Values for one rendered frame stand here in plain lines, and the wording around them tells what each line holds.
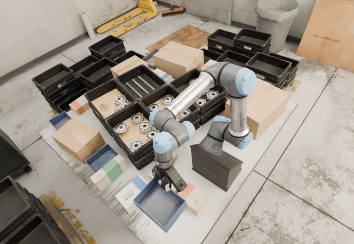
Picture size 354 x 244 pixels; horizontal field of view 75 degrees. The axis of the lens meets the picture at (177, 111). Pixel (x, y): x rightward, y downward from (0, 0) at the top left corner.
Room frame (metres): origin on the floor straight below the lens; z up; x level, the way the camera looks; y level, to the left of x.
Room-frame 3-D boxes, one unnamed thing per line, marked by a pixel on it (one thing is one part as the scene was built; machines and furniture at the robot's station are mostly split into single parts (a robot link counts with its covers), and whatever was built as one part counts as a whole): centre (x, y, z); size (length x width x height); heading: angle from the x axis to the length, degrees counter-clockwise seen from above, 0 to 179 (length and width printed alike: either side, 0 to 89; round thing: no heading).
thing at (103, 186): (0.84, 0.52, 0.73); 0.24 x 0.06 x 0.06; 133
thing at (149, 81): (1.59, 0.28, 0.87); 0.40 x 0.30 x 0.11; 33
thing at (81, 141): (1.15, 0.78, 0.78); 0.30 x 0.22 x 0.16; 51
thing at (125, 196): (0.67, 0.34, 0.75); 0.20 x 0.12 x 0.09; 130
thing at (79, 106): (1.59, 0.87, 0.74); 0.16 x 0.12 x 0.07; 135
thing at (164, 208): (0.44, 0.14, 1.10); 0.20 x 0.15 x 0.07; 45
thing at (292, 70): (2.29, -1.35, 0.26); 0.40 x 0.30 x 0.23; 44
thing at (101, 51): (2.91, 0.83, 0.37); 0.40 x 0.30 x 0.45; 134
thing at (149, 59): (2.19, 0.16, 0.73); 0.27 x 0.20 x 0.05; 136
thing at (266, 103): (1.22, -0.63, 0.80); 0.40 x 0.30 x 0.20; 126
